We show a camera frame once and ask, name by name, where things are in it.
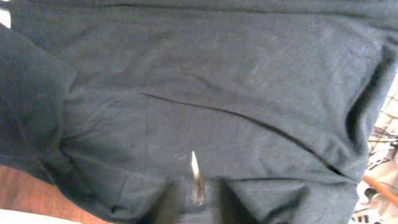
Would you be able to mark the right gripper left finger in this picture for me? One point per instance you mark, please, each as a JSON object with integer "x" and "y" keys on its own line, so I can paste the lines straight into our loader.
{"x": 165, "y": 209}

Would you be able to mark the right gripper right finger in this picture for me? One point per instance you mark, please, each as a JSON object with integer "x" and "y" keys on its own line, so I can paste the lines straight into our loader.
{"x": 232, "y": 210}

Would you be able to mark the dark t-shirt white lettering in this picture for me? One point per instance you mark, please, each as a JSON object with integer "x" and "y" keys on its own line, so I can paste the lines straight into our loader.
{"x": 110, "y": 101}

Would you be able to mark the white robot print t-shirt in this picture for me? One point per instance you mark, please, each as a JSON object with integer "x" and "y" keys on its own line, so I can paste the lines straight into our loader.
{"x": 15, "y": 217}

